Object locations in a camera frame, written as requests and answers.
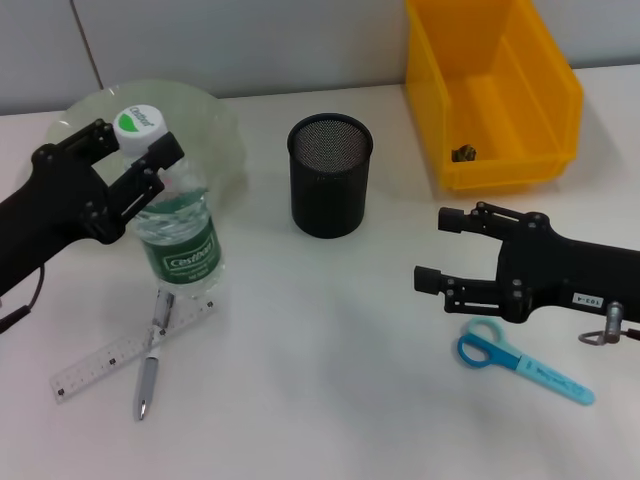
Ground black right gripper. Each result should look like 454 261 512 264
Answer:
413 201 640 324

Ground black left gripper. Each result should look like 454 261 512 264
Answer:
0 118 186 300

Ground clear water bottle green label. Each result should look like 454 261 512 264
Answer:
112 103 226 299

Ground blue scissors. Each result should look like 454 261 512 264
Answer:
456 317 596 406

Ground pale green wavy fruit bowl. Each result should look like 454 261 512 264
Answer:
47 79 250 224

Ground black mesh pen cup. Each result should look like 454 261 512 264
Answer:
287 113 375 240

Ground clear plastic ruler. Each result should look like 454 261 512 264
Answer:
49 298 217 405

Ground silver ballpoint pen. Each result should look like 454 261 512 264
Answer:
132 288 176 422

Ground yellow plastic storage bin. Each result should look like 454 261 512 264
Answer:
404 0 584 194

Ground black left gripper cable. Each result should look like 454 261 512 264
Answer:
0 264 46 335

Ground grey right gripper cable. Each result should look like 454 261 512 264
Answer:
578 301 640 346

